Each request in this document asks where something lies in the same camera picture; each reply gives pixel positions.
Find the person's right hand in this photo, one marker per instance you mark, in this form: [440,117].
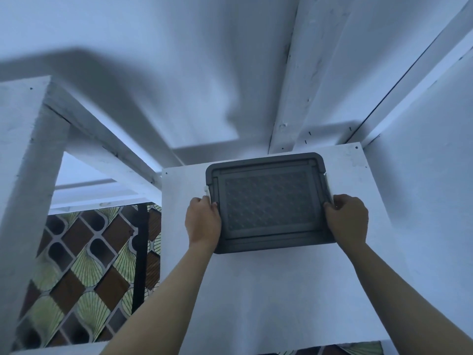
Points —
[347,222]

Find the person's left hand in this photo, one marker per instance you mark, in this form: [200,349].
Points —
[203,222]

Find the grey storage box lid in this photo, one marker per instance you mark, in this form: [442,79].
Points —
[270,203]

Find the person's right forearm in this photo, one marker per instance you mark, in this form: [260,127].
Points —
[410,307]

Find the person's left forearm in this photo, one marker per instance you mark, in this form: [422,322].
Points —
[159,303]

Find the person's dark trousers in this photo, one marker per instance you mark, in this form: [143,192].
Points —
[332,349]

